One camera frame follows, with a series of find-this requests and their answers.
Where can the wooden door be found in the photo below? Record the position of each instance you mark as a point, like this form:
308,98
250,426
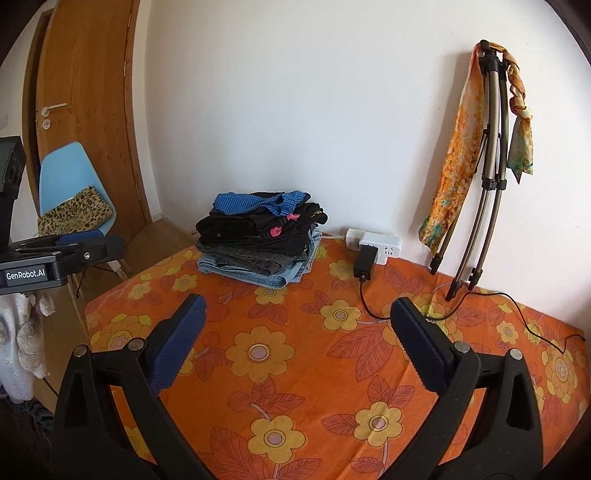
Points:
87,92

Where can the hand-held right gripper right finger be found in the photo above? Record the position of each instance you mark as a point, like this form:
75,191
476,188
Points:
422,341

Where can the orange green floral scarf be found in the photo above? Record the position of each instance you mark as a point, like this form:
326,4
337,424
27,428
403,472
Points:
455,175

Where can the blue plastic chair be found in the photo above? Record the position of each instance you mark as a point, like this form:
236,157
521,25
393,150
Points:
64,170

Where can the orange floral bedsheet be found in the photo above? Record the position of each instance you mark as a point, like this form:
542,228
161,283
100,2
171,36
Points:
300,369

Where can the grey tweed pants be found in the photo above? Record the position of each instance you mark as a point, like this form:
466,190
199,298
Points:
249,259

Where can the white power strip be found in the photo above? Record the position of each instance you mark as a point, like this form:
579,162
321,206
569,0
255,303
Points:
388,244

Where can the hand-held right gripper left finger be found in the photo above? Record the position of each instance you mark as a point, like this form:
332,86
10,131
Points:
182,337

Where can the black pants with pink tag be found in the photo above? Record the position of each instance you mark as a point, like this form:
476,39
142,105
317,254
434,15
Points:
244,230

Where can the leopard print bag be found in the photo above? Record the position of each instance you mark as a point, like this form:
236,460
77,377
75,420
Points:
74,210

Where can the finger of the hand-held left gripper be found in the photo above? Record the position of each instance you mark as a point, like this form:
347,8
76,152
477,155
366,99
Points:
99,251
78,237

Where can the silver folded tripod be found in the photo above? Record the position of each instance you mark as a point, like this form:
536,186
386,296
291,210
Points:
495,92

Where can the black power adapter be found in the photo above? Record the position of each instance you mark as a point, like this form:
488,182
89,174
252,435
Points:
365,261

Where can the blue striped pants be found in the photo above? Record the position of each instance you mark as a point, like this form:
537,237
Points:
244,203

